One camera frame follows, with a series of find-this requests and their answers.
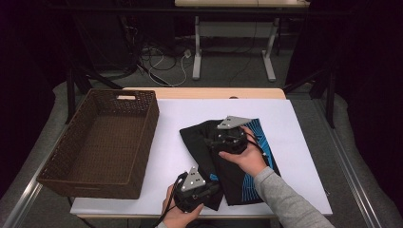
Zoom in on hand-held gripper black cable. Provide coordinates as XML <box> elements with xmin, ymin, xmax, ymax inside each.
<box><xmin>153</xmin><ymin>171</ymin><xmax>188</xmax><ymax>228</ymax></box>
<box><xmin>244</xmin><ymin>132</ymin><xmax>271</xmax><ymax>160</ymax></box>

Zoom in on black shorts with blue print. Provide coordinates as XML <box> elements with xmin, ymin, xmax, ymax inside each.
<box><xmin>179</xmin><ymin>118</ymin><xmax>281</xmax><ymax>212</ymax></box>

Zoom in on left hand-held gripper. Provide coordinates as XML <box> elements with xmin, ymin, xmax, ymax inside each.
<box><xmin>172</xmin><ymin>166</ymin><xmax>213</xmax><ymax>214</ymax></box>

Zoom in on bundle of black cables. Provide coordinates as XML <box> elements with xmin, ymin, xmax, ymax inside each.
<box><xmin>118</xmin><ymin>15</ymin><xmax>179</xmax><ymax>84</ymax></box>

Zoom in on aluminium rail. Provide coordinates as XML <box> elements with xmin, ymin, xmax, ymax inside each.
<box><xmin>316</xmin><ymin>98</ymin><xmax>385</xmax><ymax>228</ymax></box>
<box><xmin>2</xmin><ymin>181</ymin><xmax>45</xmax><ymax>228</ymax></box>

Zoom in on white cable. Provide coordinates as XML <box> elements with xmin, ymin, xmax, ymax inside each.
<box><xmin>147</xmin><ymin>47</ymin><xmax>189</xmax><ymax>88</ymax></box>

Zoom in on brown wicker basket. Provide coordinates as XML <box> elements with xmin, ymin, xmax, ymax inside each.
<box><xmin>36</xmin><ymin>88</ymin><xmax>161</xmax><ymax>200</ymax></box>

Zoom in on left hand-held gripper black cable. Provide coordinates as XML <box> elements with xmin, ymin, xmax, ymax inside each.
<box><xmin>153</xmin><ymin>171</ymin><xmax>188</xmax><ymax>228</ymax></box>

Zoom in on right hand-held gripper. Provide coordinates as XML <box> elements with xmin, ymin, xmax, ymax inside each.
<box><xmin>206</xmin><ymin>115</ymin><xmax>253</xmax><ymax>156</ymax></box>

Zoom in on person's right hand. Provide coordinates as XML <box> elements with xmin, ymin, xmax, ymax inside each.
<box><xmin>218</xmin><ymin>125</ymin><xmax>269</xmax><ymax>179</ymax></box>

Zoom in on person's left hand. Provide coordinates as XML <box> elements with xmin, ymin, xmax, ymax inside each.
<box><xmin>162</xmin><ymin>185</ymin><xmax>205</xmax><ymax>228</ymax></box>

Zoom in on black metal stand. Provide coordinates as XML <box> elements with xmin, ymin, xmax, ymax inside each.
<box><xmin>282</xmin><ymin>67</ymin><xmax>337</xmax><ymax>129</ymax></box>
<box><xmin>64</xmin><ymin>62</ymin><xmax>124</xmax><ymax>125</ymax></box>

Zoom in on white desk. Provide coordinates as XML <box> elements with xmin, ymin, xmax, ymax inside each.
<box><xmin>174</xmin><ymin>0</ymin><xmax>311</xmax><ymax>83</ymax></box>

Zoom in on right hand-held gripper black cable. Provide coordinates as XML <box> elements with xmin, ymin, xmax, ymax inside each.
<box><xmin>244</xmin><ymin>132</ymin><xmax>271</xmax><ymax>160</ymax></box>

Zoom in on white board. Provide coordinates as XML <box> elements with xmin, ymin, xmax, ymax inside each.
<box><xmin>69</xmin><ymin>98</ymin><xmax>334</xmax><ymax>218</ymax></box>

